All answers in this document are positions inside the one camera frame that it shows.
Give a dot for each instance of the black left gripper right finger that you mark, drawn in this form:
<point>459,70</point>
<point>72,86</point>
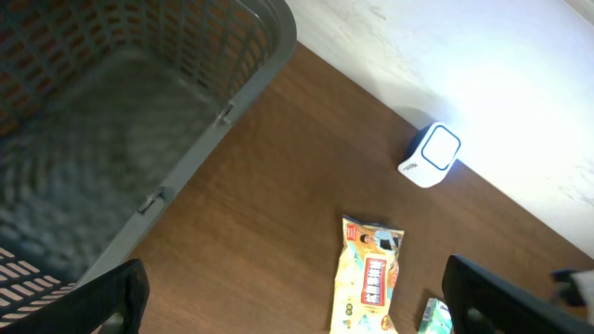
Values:
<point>482,302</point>

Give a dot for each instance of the grey plastic mesh basket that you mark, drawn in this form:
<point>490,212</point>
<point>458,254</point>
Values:
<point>108,107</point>

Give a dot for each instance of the green tissue pack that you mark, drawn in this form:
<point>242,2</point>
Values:
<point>436,318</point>

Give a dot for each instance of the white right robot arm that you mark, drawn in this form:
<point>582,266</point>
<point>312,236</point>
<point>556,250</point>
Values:
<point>575,289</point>

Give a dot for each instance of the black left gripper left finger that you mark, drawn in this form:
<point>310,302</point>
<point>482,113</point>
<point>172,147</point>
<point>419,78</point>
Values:
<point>112,303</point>

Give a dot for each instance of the yellow snack bag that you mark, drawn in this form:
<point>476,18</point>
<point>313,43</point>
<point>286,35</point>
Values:
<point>366,276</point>

